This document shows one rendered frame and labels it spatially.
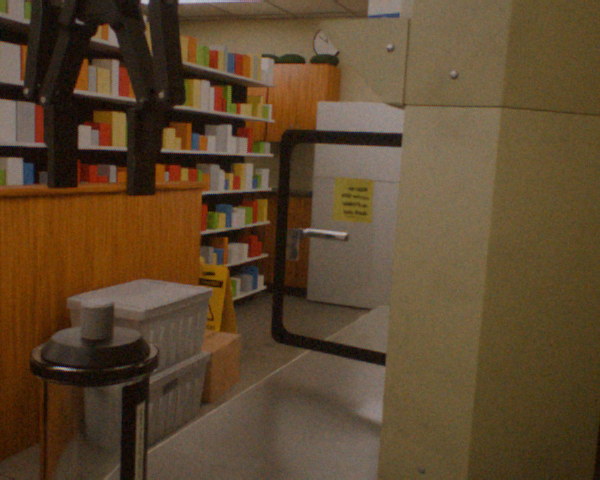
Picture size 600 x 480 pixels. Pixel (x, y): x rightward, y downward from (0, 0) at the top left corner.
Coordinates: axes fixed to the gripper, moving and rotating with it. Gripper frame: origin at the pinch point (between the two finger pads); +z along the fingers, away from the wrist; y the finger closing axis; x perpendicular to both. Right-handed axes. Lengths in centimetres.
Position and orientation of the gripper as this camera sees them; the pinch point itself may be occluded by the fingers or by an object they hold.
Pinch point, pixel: (101, 159)
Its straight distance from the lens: 61.1
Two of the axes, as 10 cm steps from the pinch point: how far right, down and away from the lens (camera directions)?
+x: -4.0, 1.1, -9.1
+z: -0.5, 9.9, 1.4
